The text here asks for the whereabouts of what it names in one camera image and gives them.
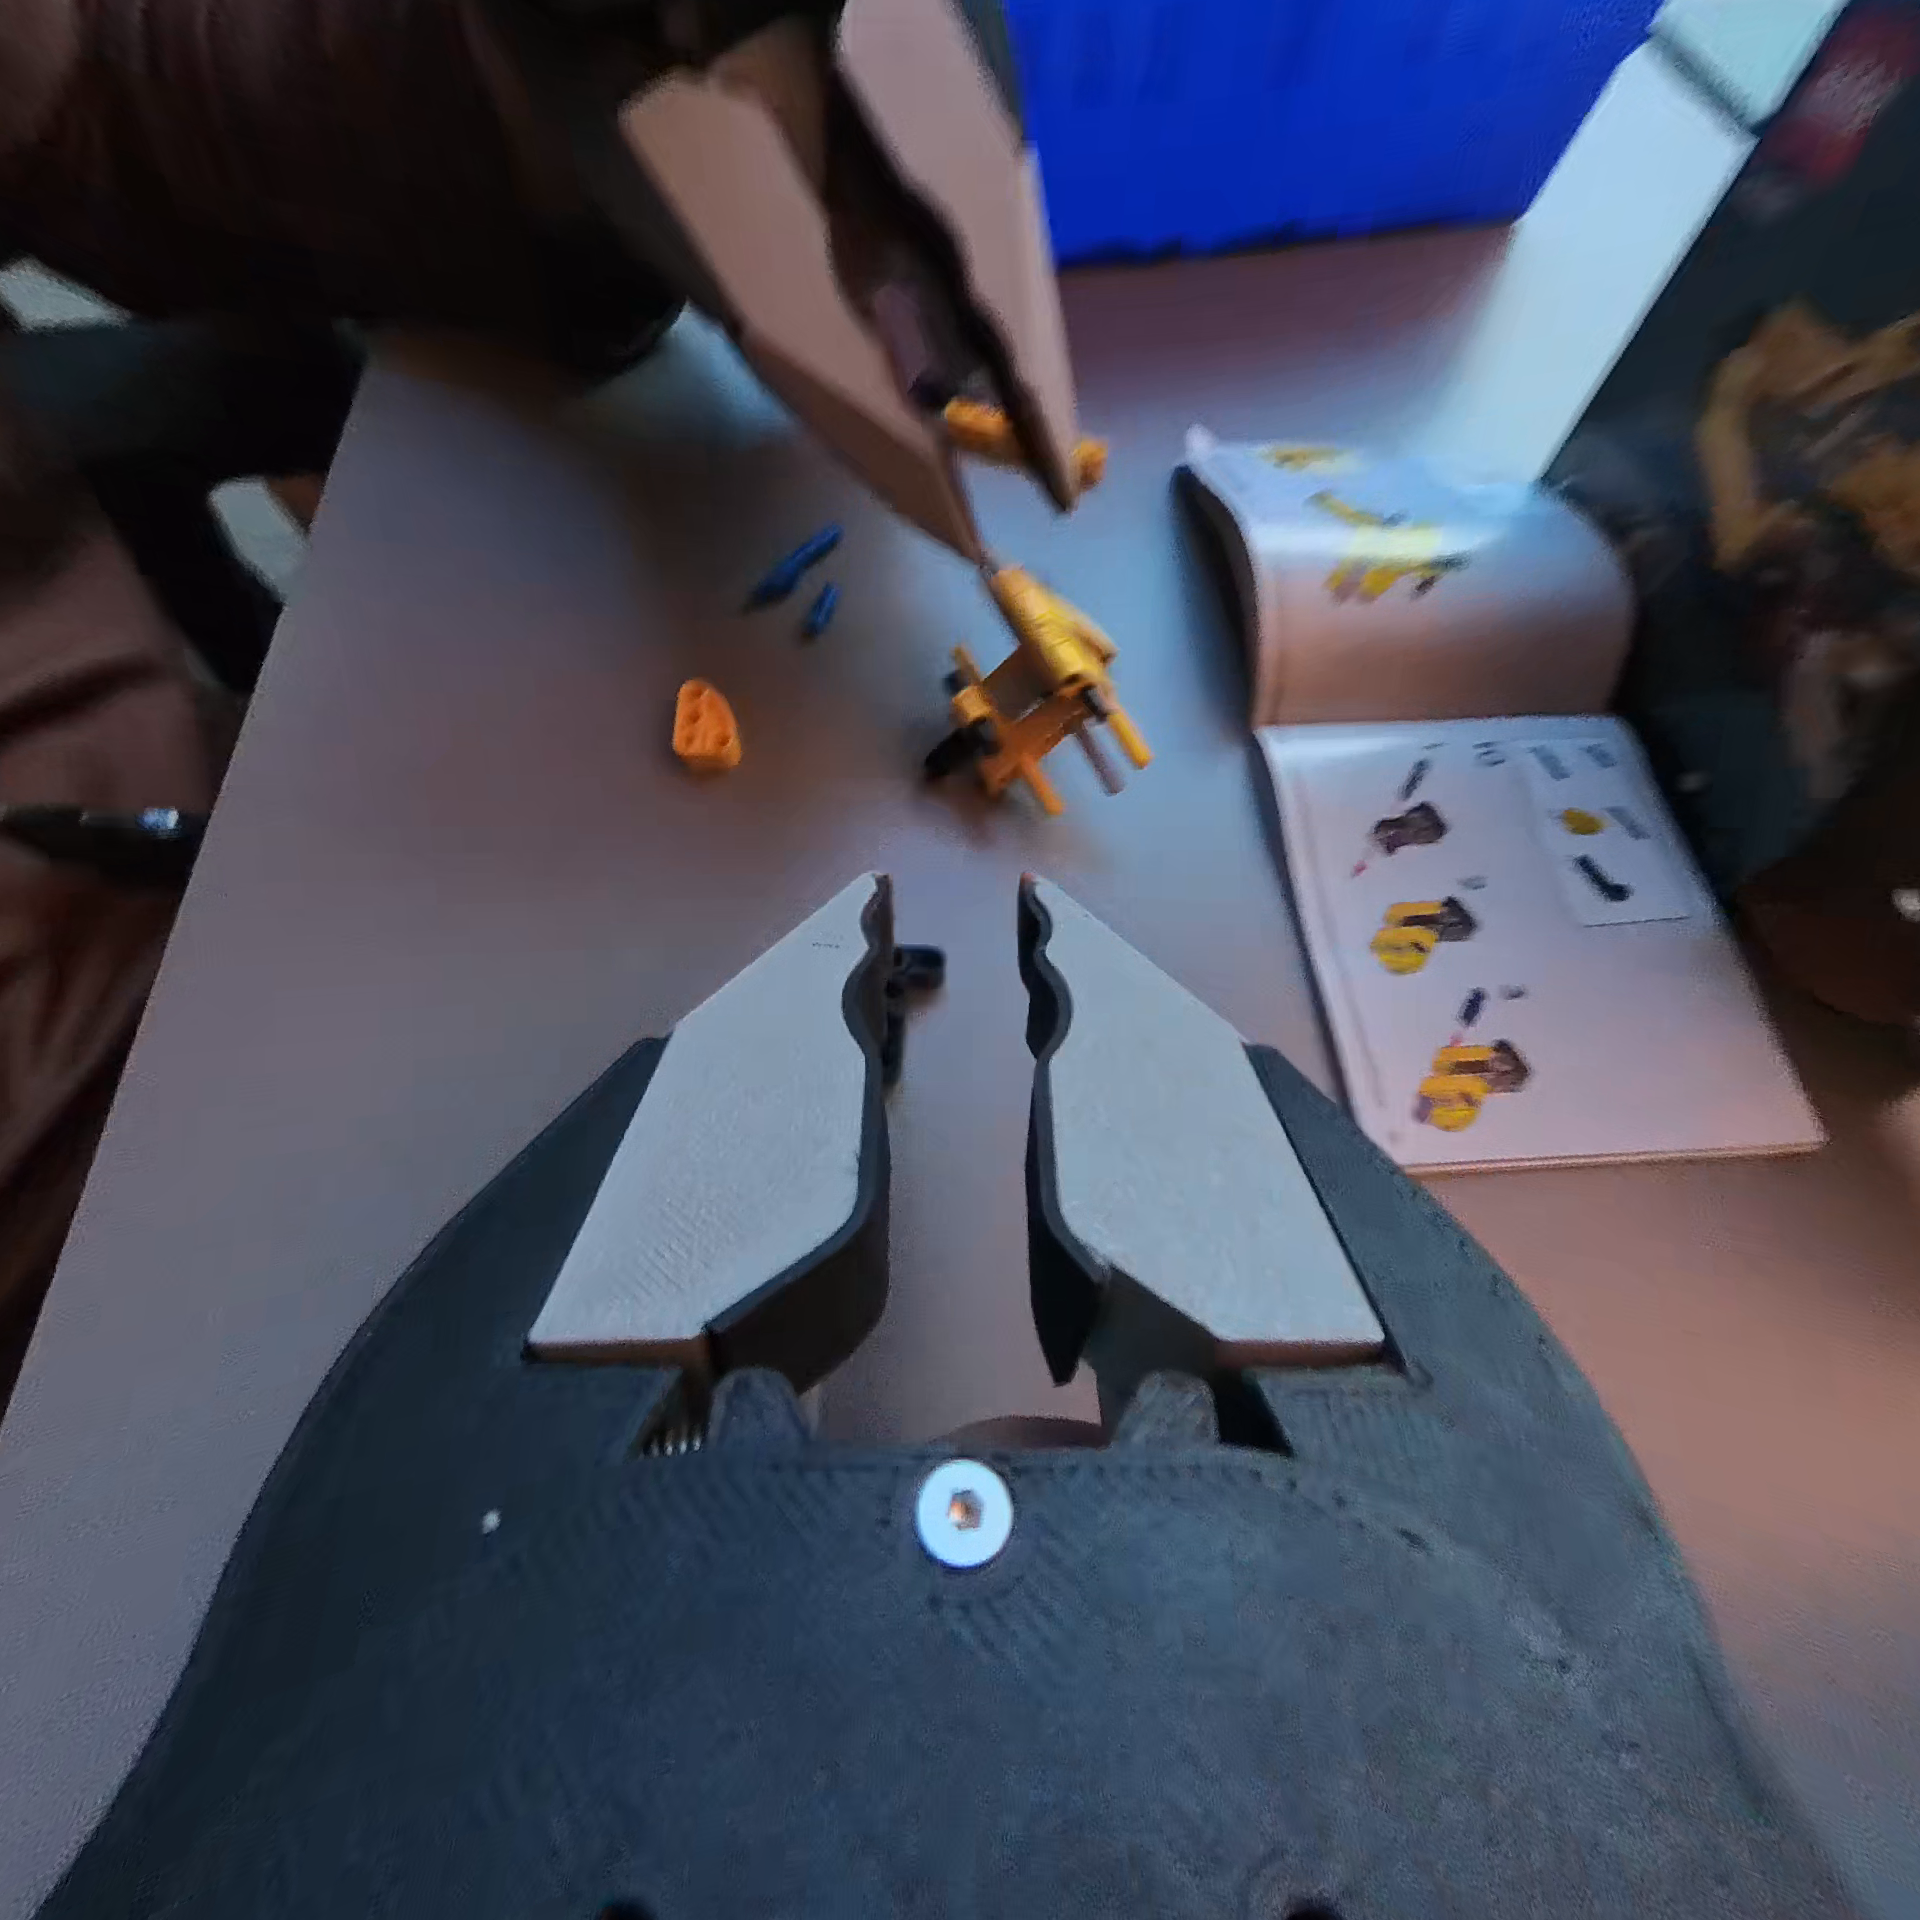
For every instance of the yellow lego assembly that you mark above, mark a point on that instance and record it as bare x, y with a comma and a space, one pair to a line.
1032, 705

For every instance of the long blue lego pin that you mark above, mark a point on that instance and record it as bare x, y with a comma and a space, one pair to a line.
794, 563

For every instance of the black office chair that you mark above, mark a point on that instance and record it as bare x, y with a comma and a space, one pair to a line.
151, 408

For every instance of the black lego box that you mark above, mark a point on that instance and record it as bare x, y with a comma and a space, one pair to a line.
1797, 446

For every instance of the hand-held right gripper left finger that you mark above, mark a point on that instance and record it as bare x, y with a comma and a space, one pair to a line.
721, 1173

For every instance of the blue plastic crate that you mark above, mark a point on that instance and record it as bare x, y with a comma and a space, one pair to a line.
1278, 122

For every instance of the person's left forearm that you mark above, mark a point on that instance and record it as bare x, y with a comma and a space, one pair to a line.
304, 149

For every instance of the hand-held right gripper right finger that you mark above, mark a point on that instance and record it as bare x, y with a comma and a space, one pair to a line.
1189, 1186

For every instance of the black angled lego beam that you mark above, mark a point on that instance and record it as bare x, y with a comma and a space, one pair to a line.
920, 970

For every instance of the lego instruction booklet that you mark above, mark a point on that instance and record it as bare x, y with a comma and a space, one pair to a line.
1496, 964

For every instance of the short blue lego pin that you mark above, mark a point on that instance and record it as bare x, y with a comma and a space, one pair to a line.
818, 611

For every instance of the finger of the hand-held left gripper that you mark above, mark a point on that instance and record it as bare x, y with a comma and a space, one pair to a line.
966, 199
747, 252

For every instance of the small yellow curved lego piece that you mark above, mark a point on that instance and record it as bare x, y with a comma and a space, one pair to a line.
704, 725

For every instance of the long yellow lego beam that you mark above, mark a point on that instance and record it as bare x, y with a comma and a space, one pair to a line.
979, 427

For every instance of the person's brown clothing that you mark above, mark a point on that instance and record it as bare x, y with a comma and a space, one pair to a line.
76, 974

